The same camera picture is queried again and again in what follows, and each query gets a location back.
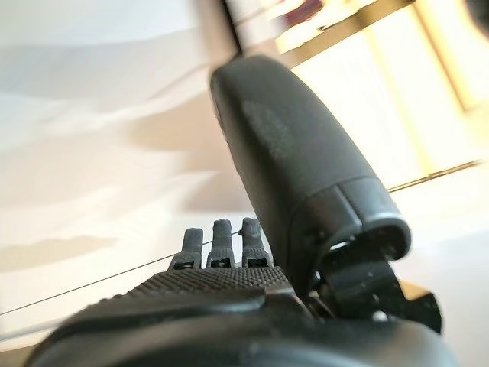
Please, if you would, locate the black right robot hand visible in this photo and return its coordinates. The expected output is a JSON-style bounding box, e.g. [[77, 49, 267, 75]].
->
[[26, 55, 459, 367]]

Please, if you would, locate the black framed lit window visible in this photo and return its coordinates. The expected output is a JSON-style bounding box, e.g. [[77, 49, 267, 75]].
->
[[274, 0, 489, 180]]

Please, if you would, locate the tall white cabinet panel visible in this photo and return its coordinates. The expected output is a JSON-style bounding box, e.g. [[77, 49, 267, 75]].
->
[[0, 0, 245, 314]]

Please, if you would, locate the white counter cabinet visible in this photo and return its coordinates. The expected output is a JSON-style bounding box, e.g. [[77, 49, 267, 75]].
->
[[0, 164, 489, 367]]

